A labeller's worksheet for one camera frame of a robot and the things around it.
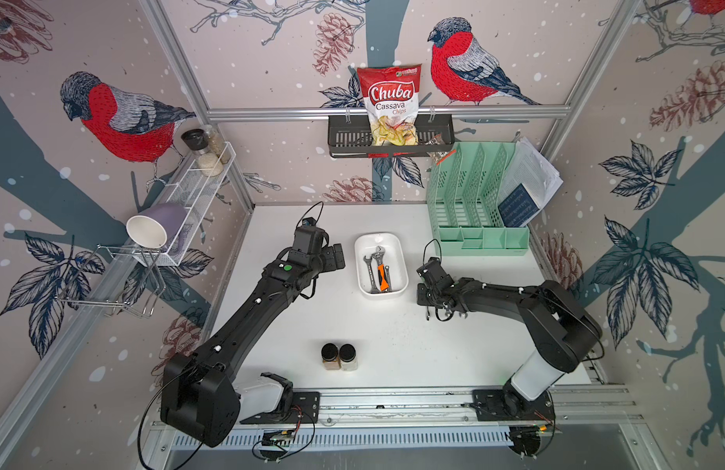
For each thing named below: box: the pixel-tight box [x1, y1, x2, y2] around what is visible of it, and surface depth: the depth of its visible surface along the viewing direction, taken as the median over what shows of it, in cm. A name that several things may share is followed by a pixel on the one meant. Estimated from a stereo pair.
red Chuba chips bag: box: [356, 64, 423, 146], surface depth 84 cm
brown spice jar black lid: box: [320, 342, 341, 371], surface depth 75 cm
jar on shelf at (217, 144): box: [204, 124, 231, 165], surface depth 87 cm
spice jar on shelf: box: [181, 128, 225, 178], surface depth 83 cm
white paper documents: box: [497, 137, 564, 209], surface depth 99 cm
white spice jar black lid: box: [338, 342, 358, 372], surface depth 74 cm
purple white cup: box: [125, 202, 188, 249], surface depth 63 cm
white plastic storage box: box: [354, 232, 409, 297], surface depth 103 cm
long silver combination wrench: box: [363, 255, 380, 294], surface depth 100 cm
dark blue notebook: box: [497, 183, 540, 228], surface depth 105 cm
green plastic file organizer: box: [427, 141, 531, 257], surface depth 108 cm
